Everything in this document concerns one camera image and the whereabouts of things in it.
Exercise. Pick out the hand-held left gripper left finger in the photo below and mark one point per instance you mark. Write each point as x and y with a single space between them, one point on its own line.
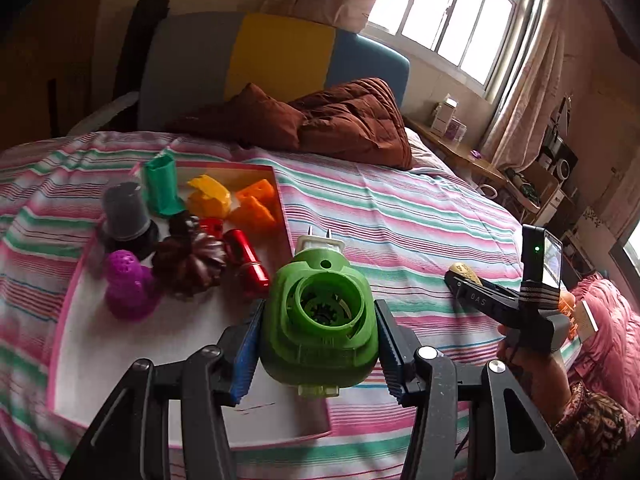
247 355

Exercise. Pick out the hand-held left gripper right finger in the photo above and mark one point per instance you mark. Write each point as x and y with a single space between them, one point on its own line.
387 350

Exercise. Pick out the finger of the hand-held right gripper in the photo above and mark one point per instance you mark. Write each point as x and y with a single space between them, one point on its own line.
490 302

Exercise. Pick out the yellow toy shoe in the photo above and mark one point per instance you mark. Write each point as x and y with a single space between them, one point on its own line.
467 272

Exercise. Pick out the green toy chopper lid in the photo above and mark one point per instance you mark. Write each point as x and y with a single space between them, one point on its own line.
320 350

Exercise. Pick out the red metallic cylinder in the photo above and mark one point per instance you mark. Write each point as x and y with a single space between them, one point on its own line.
245 260

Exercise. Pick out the pink white tray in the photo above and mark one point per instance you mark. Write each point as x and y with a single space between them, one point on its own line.
150 360

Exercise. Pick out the brown toy cupcake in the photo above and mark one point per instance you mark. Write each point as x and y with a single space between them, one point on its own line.
190 260

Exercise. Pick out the purple perforated toy cup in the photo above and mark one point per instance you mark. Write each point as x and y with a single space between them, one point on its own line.
127 290

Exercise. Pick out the orange cheese toy block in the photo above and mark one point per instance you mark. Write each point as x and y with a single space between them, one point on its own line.
252 210

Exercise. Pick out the yellow curved toy piece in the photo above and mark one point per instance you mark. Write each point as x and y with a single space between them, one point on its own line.
210 197

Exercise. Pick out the green cylinder stand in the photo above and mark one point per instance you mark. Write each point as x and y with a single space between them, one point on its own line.
161 185

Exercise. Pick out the black cylinder toy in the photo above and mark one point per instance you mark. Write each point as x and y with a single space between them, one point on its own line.
122 210

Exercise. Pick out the person's right hand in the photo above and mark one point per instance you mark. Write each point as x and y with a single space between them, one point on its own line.
537 375

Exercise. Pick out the orange ribbed toy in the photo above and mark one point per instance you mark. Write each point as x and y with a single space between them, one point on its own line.
567 310

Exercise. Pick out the small tan box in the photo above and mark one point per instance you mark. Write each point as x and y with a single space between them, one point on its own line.
585 317

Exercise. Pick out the pink blanket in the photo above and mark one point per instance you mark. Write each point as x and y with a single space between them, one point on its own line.
615 325

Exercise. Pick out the cluttered wooden shelf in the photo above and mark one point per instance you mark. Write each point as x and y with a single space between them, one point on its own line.
535 185

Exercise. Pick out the wooden bedside desk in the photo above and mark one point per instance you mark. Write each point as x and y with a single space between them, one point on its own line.
460 155

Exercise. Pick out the black speaker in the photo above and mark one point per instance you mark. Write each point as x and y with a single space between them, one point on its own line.
562 162

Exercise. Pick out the white pillow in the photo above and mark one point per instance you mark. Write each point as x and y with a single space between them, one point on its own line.
425 152

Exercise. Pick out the purple box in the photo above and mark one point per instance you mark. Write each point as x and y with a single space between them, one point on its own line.
456 129

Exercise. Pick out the white carton box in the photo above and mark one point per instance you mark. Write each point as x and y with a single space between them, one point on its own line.
442 117

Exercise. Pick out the long beige curtain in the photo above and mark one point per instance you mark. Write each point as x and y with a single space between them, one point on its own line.
525 100

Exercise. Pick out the brown quilt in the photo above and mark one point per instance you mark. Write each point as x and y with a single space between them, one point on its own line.
355 120

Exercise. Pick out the brown pillow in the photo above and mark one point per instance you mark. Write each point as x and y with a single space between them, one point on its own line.
250 115

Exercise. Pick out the grey yellow blue headboard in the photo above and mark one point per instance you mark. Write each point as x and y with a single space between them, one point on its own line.
280 55

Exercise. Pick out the window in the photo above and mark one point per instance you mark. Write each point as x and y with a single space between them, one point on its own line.
425 5

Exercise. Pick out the wooden wardrobe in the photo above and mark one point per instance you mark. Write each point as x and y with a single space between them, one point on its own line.
50 75

